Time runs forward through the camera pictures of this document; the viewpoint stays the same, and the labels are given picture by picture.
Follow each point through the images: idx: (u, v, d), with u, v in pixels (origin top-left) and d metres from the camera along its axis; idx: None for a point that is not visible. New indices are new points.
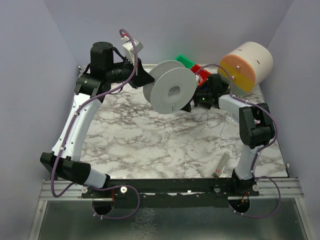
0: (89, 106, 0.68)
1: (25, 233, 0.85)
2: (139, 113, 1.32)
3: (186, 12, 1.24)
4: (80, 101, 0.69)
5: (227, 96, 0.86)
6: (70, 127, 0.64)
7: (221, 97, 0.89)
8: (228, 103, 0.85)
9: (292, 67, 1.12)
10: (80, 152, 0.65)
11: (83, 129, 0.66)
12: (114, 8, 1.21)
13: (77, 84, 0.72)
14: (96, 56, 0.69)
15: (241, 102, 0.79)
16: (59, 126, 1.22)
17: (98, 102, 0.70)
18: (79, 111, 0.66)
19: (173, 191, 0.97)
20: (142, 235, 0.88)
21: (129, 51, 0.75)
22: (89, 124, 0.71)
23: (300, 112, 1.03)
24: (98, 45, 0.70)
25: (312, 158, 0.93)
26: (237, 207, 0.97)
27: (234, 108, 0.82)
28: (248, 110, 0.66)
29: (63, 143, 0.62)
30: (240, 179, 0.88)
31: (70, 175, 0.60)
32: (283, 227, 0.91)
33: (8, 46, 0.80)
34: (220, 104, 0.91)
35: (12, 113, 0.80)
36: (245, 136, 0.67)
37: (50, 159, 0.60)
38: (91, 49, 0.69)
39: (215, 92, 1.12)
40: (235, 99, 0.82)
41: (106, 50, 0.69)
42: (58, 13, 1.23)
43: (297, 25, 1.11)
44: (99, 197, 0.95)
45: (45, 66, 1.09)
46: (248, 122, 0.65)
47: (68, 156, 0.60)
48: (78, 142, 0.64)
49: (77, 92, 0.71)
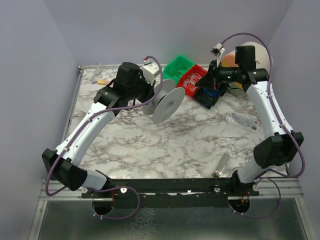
0: (102, 116, 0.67)
1: (26, 234, 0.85)
2: (139, 113, 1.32)
3: (186, 12, 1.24)
4: (95, 109, 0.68)
5: (264, 94, 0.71)
6: (79, 131, 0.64)
7: (256, 87, 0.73)
8: (258, 101, 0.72)
9: (292, 68, 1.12)
10: (81, 157, 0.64)
11: (91, 136, 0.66)
12: (114, 9, 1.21)
13: (97, 93, 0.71)
14: (122, 73, 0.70)
15: (275, 118, 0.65)
16: (59, 126, 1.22)
17: (111, 115, 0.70)
18: (93, 118, 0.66)
19: (172, 191, 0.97)
20: (142, 235, 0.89)
21: (153, 74, 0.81)
22: (98, 131, 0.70)
23: (300, 113, 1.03)
24: (127, 64, 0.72)
25: (312, 160, 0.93)
26: (237, 207, 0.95)
27: (263, 110, 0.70)
28: (279, 142, 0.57)
29: (68, 144, 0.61)
30: (241, 182, 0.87)
31: (65, 178, 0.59)
32: (283, 227, 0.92)
33: (8, 46, 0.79)
34: (249, 89, 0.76)
35: (12, 113, 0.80)
36: (260, 158, 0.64)
37: (50, 157, 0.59)
38: (120, 66, 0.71)
39: (245, 68, 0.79)
40: (269, 105, 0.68)
41: (132, 69, 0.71)
42: (58, 13, 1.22)
43: (297, 25, 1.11)
44: (99, 197, 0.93)
45: (45, 67, 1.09)
46: (271, 153, 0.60)
47: (69, 158, 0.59)
48: (82, 147, 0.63)
49: (95, 101, 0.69)
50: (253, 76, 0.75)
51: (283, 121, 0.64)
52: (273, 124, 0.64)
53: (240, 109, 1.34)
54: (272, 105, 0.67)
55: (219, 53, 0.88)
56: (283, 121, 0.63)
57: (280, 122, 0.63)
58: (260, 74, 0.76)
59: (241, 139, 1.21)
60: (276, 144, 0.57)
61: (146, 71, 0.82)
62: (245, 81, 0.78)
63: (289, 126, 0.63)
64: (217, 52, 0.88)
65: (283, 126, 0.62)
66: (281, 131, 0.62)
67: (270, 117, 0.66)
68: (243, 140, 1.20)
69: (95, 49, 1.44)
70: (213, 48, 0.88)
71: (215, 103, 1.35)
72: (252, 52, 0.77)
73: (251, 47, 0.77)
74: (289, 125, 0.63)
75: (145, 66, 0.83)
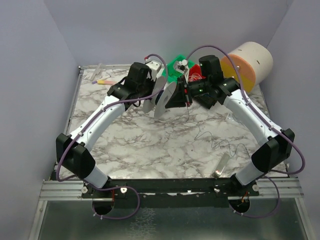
0: (116, 107, 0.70)
1: (25, 234, 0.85)
2: (139, 113, 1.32)
3: (186, 12, 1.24)
4: (109, 100, 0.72)
5: (242, 102, 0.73)
6: (93, 119, 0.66)
7: (232, 98, 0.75)
8: (239, 110, 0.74)
9: (292, 68, 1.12)
10: (92, 144, 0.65)
11: (103, 125, 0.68)
12: (114, 9, 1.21)
13: (111, 88, 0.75)
14: (135, 70, 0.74)
15: (263, 122, 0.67)
16: (59, 125, 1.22)
17: (123, 107, 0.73)
18: (106, 109, 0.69)
19: (172, 191, 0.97)
20: (142, 235, 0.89)
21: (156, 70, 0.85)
22: (109, 123, 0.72)
23: (300, 113, 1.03)
24: (138, 64, 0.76)
25: (312, 160, 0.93)
26: (237, 207, 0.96)
27: (247, 118, 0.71)
28: (276, 145, 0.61)
29: (83, 129, 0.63)
30: (243, 185, 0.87)
31: (76, 164, 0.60)
32: (283, 227, 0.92)
33: (7, 46, 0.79)
34: (226, 101, 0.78)
35: (12, 113, 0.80)
36: (261, 164, 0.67)
37: (65, 141, 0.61)
38: (132, 65, 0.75)
39: (215, 82, 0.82)
40: (252, 111, 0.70)
41: (143, 68, 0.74)
42: (58, 13, 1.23)
43: (297, 25, 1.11)
44: (99, 197, 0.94)
45: (45, 67, 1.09)
46: (272, 156, 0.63)
47: (82, 142, 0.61)
48: (94, 134, 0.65)
49: (108, 94, 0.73)
50: (225, 87, 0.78)
51: (270, 123, 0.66)
52: (262, 129, 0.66)
53: None
54: (254, 111, 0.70)
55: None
56: (271, 124, 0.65)
57: (269, 125, 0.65)
58: (230, 84, 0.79)
59: (241, 139, 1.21)
60: (273, 147, 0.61)
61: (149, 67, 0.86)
62: (218, 96, 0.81)
63: (277, 127, 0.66)
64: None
65: (273, 128, 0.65)
66: (273, 134, 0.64)
67: (257, 123, 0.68)
68: (243, 140, 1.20)
69: (95, 49, 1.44)
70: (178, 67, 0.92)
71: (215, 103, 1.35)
72: (216, 65, 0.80)
73: (215, 59, 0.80)
74: (277, 126, 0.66)
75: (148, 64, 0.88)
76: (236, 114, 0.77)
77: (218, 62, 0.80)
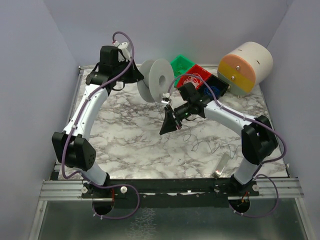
0: (99, 94, 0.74)
1: (26, 233, 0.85)
2: (139, 113, 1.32)
3: (186, 12, 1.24)
4: (91, 89, 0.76)
5: (216, 108, 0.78)
6: (82, 110, 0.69)
7: (208, 107, 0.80)
8: (217, 116, 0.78)
9: (292, 68, 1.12)
10: (88, 135, 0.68)
11: (92, 113, 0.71)
12: (114, 9, 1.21)
13: (88, 76, 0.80)
14: (104, 55, 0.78)
15: (237, 116, 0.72)
16: (59, 125, 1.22)
17: (105, 92, 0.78)
18: (91, 97, 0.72)
19: (172, 191, 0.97)
20: (142, 235, 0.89)
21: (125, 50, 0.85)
22: (97, 111, 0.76)
23: (300, 112, 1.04)
24: (106, 47, 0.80)
25: (312, 159, 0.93)
26: (237, 207, 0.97)
27: (225, 119, 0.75)
28: (252, 131, 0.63)
29: (75, 122, 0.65)
30: (242, 184, 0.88)
31: (77, 157, 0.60)
32: (283, 227, 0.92)
33: (7, 46, 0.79)
34: (206, 113, 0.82)
35: (12, 114, 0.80)
36: (252, 156, 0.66)
37: (61, 138, 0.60)
38: (101, 49, 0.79)
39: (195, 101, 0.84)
40: (226, 112, 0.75)
41: (113, 50, 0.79)
42: (58, 13, 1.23)
43: (297, 25, 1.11)
44: (99, 197, 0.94)
45: (45, 67, 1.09)
46: (256, 144, 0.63)
47: (79, 134, 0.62)
48: (87, 124, 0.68)
49: (88, 83, 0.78)
50: (202, 103, 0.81)
51: (243, 115, 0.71)
52: (238, 122, 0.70)
53: (240, 109, 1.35)
54: (227, 110, 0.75)
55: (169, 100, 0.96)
56: (243, 115, 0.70)
57: (242, 117, 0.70)
58: (205, 99, 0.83)
59: None
60: (251, 133, 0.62)
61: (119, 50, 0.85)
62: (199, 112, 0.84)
63: (251, 116, 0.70)
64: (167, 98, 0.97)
65: (246, 118, 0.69)
66: (248, 123, 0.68)
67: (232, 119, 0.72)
68: None
69: (95, 49, 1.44)
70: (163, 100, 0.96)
71: None
72: (191, 88, 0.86)
73: (189, 83, 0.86)
74: (250, 116, 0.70)
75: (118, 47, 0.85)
76: (218, 121, 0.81)
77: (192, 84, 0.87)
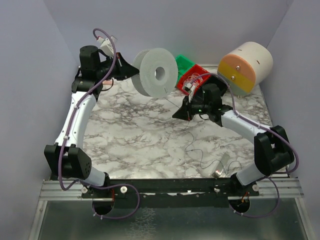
0: (87, 101, 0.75)
1: (26, 233, 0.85)
2: (139, 113, 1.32)
3: (186, 12, 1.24)
4: (77, 97, 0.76)
5: (233, 116, 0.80)
6: (72, 119, 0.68)
7: (225, 115, 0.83)
8: (233, 124, 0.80)
9: (292, 67, 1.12)
10: (81, 143, 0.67)
11: (83, 121, 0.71)
12: (114, 8, 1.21)
13: (73, 84, 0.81)
14: (85, 59, 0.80)
15: (251, 124, 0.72)
16: (59, 125, 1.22)
17: (93, 98, 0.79)
18: (79, 105, 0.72)
19: (172, 191, 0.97)
20: (142, 235, 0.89)
21: (108, 46, 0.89)
22: (87, 118, 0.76)
23: (300, 112, 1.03)
24: (85, 50, 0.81)
25: (312, 159, 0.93)
26: (237, 207, 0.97)
27: (241, 127, 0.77)
28: (266, 139, 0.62)
29: (67, 132, 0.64)
30: (242, 185, 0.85)
31: (73, 167, 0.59)
32: (283, 227, 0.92)
33: (7, 46, 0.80)
34: (223, 121, 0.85)
35: (12, 113, 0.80)
36: (264, 166, 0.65)
37: (54, 150, 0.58)
38: (80, 54, 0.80)
39: (215, 107, 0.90)
40: (242, 120, 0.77)
41: (92, 54, 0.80)
42: (58, 13, 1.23)
43: (297, 25, 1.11)
44: (99, 197, 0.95)
45: (45, 67, 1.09)
46: (269, 153, 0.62)
47: (73, 144, 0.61)
48: (79, 133, 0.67)
49: (74, 91, 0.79)
50: (220, 112, 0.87)
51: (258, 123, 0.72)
52: (252, 130, 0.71)
53: (240, 109, 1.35)
54: (243, 118, 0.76)
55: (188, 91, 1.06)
56: (257, 123, 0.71)
57: (256, 125, 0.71)
58: (225, 109, 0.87)
59: (241, 139, 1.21)
60: (264, 141, 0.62)
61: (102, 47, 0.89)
62: (215, 120, 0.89)
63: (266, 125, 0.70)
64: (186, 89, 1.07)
65: (261, 127, 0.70)
66: (262, 131, 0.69)
67: (247, 127, 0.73)
68: (243, 140, 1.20)
69: None
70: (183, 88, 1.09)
71: None
72: (217, 94, 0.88)
73: (217, 89, 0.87)
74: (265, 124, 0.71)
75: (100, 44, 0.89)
76: (234, 130, 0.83)
77: (219, 91, 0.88)
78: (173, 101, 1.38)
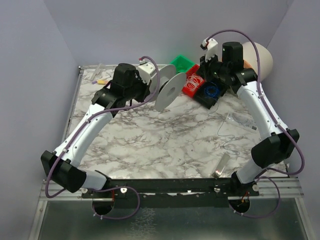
0: (101, 116, 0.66)
1: (26, 233, 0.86)
2: (139, 113, 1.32)
3: (186, 12, 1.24)
4: (94, 110, 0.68)
5: (255, 95, 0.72)
6: (78, 132, 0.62)
7: (246, 88, 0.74)
8: (250, 101, 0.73)
9: (292, 67, 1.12)
10: (81, 158, 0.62)
11: (89, 137, 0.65)
12: (114, 9, 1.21)
13: (95, 95, 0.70)
14: (119, 74, 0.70)
15: (270, 117, 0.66)
16: (59, 125, 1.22)
17: (110, 116, 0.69)
18: (91, 119, 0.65)
19: (172, 191, 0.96)
20: (142, 235, 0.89)
21: (149, 74, 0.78)
22: (98, 132, 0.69)
23: (301, 112, 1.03)
24: (123, 66, 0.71)
25: (312, 160, 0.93)
26: (236, 207, 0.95)
27: (256, 113, 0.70)
28: (276, 142, 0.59)
29: (67, 145, 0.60)
30: (242, 183, 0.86)
31: (65, 180, 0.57)
32: (283, 227, 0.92)
33: (8, 47, 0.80)
34: (240, 91, 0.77)
35: (12, 114, 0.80)
36: (259, 160, 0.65)
37: (49, 159, 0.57)
38: (116, 67, 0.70)
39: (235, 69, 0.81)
40: (262, 104, 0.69)
41: (129, 70, 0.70)
42: (58, 13, 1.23)
43: (297, 25, 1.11)
44: (99, 197, 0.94)
45: (45, 67, 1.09)
46: (270, 154, 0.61)
47: (68, 160, 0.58)
48: (81, 148, 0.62)
49: (93, 102, 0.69)
50: (241, 76, 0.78)
51: (278, 120, 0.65)
52: (268, 124, 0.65)
53: (240, 109, 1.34)
54: (265, 105, 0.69)
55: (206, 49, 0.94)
56: (278, 120, 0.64)
57: (275, 122, 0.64)
58: (247, 73, 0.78)
59: (241, 139, 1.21)
60: (275, 144, 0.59)
61: (142, 70, 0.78)
62: (234, 83, 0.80)
63: (284, 125, 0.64)
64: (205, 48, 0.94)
65: (278, 126, 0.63)
66: (277, 130, 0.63)
67: (264, 117, 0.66)
68: (243, 140, 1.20)
69: (96, 49, 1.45)
70: (201, 45, 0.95)
71: (215, 103, 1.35)
72: (238, 53, 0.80)
73: (239, 47, 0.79)
74: (284, 124, 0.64)
75: (145, 69, 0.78)
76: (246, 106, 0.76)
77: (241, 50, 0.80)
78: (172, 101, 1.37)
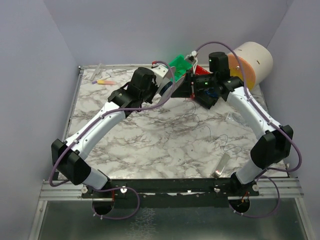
0: (115, 114, 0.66)
1: (26, 233, 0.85)
2: (139, 113, 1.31)
3: (186, 12, 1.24)
4: (109, 108, 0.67)
5: (243, 98, 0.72)
6: (90, 125, 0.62)
7: (234, 93, 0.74)
8: (240, 105, 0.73)
9: (292, 67, 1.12)
10: (88, 152, 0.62)
11: (100, 133, 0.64)
12: (114, 9, 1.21)
13: (112, 93, 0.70)
14: (136, 77, 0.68)
15: (262, 117, 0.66)
16: (59, 125, 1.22)
17: (123, 115, 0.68)
18: (105, 116, 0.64)
19: (172, 191, 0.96)
20: (142, 235, 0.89)
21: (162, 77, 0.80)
22: (109, 129, 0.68)
23: (301, 112, 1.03)
24: (143, 69, 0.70)
25: (312, 160, 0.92)
26: (237, 207, 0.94)
27: (249, 115, 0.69)
28: (271, 140, 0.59)
29: (79, 136, 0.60)
30: (243, 184, 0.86)
31: (71, 171, 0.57)
32: (283, 227, 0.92)
33: (8, 47, 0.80)
34: (229, 97, 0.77)
35: (12, 114, 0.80)
36: (259, 159, 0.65)
37: (60, 147, 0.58)
38: (136, 70, 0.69)
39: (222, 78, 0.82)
40: (252, 106, 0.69)
41: (147, 74, 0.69)
42: (58, 13, 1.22)
43: (297, 25, 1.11)
44: (99, 197, 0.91)
45: (44, 67, 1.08)
46: (268, 151, 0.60)
47: (77, 151, 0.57)
48: (91, 142, 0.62)
49: (109, 100, 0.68)
50: (229, 85, 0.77)
51: (269, 118, 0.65)
52: (261, 123, 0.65)
53: None
54: (254, 106, 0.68)
55: (193, 60, 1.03)
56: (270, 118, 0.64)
57: (267, 120, 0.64)
58: (234, 82, 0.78)
59: (241, 139, 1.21)
60: (270, 141, 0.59)
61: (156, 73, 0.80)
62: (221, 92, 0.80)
63: (276, 122, 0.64)
64: (192, 59, 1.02)
65: (271, 123, 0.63)
66: (271, 129, 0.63)
67: (256, 117, 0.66)
68: (243, 140, 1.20)
69: (96, 49, 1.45)
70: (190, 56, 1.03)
71: (215, 103, 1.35)
72: (225, 62, 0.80)
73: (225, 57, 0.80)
74: (276, 121, 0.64)
75: (158, 73, 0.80)
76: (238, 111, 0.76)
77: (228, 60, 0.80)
78: (173, 101, 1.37)
